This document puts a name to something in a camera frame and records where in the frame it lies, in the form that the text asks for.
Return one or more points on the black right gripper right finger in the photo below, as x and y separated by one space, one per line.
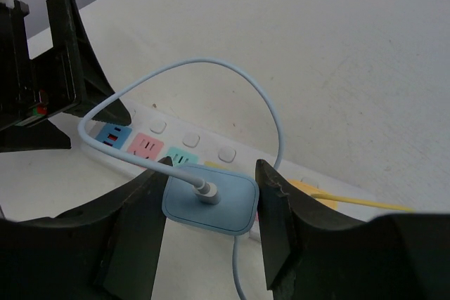
313 252

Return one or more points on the blue charger plug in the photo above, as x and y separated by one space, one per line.
225 203

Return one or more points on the white colourful power strip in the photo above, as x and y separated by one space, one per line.
154 135

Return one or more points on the yellow charger plug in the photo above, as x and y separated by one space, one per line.
311 190

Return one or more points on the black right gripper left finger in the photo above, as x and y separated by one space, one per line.
107 248

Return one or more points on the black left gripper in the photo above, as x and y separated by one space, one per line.
66 78

